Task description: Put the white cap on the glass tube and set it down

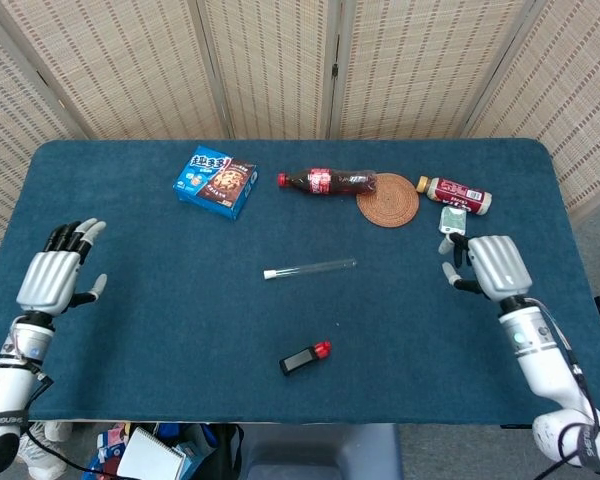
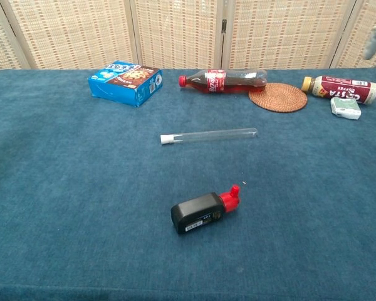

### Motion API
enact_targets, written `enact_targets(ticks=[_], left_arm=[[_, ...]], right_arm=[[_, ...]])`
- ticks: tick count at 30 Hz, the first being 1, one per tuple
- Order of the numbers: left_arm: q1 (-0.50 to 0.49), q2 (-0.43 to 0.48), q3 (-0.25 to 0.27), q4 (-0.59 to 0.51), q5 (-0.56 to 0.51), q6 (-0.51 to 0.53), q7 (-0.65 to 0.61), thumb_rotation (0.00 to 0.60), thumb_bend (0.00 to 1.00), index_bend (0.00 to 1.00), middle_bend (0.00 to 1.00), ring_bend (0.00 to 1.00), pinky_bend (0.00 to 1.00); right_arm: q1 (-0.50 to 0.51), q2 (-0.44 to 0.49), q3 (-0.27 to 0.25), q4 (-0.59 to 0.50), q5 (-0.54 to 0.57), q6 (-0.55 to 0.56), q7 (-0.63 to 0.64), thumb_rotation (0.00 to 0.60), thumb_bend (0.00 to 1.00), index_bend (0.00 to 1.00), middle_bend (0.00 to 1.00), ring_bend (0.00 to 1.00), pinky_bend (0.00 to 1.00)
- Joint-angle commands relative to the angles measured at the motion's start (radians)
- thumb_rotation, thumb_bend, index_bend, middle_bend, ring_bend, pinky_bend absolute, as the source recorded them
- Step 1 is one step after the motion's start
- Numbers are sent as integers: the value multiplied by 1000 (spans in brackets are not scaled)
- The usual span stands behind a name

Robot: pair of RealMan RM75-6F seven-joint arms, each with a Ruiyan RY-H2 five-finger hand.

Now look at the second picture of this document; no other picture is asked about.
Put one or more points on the clear glass test tube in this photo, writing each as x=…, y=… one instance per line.
x=213, y=136

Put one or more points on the woven folding screen panel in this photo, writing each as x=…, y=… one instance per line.
x=0, y=47
x=178, y=34
x=72, y=34
x=354, y=31
x=285, y=34

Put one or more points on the maroon coffee bottle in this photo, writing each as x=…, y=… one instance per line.
x=341, y=89

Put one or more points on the white green tissue pack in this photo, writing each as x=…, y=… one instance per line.
x=344, y=109

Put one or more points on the round woven rattan coaster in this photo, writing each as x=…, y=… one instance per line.
x=279, y=98

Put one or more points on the blue cookie box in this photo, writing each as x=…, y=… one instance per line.
x=125, y=84

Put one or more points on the black screen hinge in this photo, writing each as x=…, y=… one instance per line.
x=224, y=26

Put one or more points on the cola bottle with red cap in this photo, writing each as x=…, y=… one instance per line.
x=216, y=81

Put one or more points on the blue table cloth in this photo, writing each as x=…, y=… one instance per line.
x=81, y=203

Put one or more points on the black ink bottle red cap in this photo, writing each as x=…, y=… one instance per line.
x=197, y=213

